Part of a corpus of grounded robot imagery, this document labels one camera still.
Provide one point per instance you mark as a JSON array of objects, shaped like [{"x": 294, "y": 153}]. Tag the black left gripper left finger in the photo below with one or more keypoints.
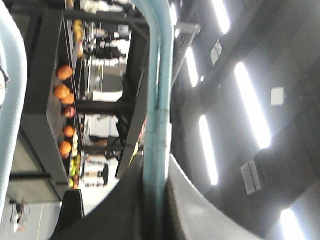
[{"x": 120, "y": 216}]

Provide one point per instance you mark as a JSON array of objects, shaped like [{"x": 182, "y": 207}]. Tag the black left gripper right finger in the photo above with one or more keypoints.
[{"x": 190, "y": 216}]

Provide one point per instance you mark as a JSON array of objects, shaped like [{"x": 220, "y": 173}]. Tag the light blue shopping basket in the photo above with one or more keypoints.
[{"x": 13, "y": 59}]

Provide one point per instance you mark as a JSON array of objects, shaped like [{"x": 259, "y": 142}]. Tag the orange fruit lower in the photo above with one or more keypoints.
[{"x": 61, "y": 91}]

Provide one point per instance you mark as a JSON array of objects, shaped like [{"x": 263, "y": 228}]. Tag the orange fruit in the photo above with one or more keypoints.
[
  {"x": 64, "y": 72},
  {"x": 61, "y": 91}
]

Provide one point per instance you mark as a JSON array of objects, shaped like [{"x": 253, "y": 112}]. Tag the black wooden produce stand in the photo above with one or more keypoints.
[{"x": 42, "y": 158}]

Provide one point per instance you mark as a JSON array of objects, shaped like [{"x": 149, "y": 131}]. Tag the orange fruit upper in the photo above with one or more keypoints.
[{"x": 64, "y": 72}]

